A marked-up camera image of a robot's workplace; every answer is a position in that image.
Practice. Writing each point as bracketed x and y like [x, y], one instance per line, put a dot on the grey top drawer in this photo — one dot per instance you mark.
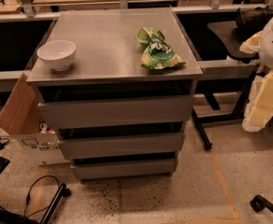
[100, 113]

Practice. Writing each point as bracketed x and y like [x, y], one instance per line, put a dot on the cardboard box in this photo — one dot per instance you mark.
[20, 118]

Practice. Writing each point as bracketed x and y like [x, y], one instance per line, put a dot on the black caster wheel leg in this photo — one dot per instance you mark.
[259, 203]

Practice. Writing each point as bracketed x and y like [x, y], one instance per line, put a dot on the green chip bag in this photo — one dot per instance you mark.
[157, 55]

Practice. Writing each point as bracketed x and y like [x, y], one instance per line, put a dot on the grey middle drawer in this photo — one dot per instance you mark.
[121, 145]

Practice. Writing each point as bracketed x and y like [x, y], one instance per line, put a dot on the grey bottom drawer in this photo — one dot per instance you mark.
[128, 168]

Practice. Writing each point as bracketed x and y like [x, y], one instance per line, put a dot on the grey drawer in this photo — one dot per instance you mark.
[128, 168]
[100, 113]
[121, 145]

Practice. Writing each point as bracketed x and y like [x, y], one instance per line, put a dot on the black side table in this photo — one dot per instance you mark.
[209, 43]

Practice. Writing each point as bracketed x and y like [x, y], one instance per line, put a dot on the black device on table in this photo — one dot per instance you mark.
[253, 20]

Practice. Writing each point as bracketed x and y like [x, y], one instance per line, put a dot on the black stand leg with wheel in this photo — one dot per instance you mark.
[62, 192]

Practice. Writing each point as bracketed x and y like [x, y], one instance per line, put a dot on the white bowl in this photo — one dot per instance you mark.
[57, 55]

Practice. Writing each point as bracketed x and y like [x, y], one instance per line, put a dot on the grey drawer cabinet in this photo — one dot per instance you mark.
[107, 67]

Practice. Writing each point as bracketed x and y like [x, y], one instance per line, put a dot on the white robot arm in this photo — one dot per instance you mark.
[262, 43]

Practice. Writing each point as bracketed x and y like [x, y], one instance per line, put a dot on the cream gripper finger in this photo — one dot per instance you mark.
[259, 109]

